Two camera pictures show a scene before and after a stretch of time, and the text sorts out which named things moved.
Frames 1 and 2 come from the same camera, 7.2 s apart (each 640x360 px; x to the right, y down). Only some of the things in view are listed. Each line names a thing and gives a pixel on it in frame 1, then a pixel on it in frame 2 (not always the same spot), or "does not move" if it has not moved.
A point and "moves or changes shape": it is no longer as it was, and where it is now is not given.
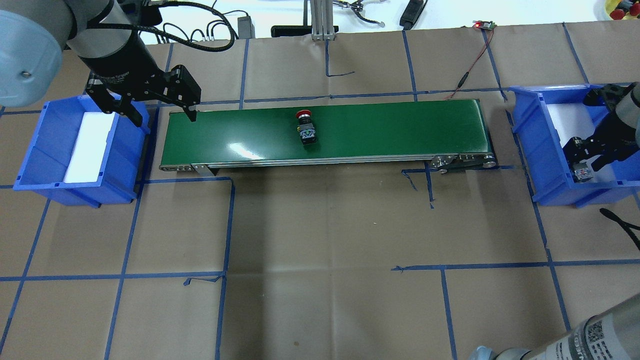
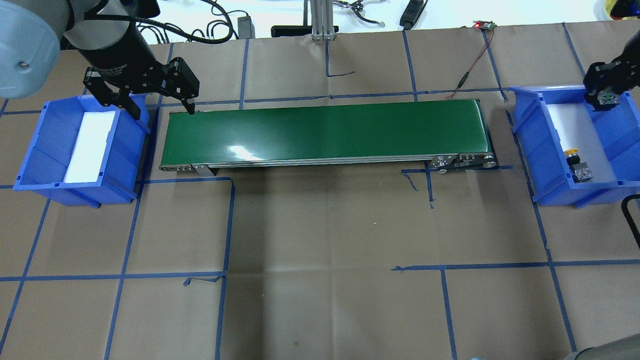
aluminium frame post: x=322 y=20 does not move
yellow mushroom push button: x=581 y=172 does not move
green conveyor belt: x=448 y=135 does not move
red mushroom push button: x=306 y=128 moves or changes shape
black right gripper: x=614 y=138 -> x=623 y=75
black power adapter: x=246 y=29 does not move
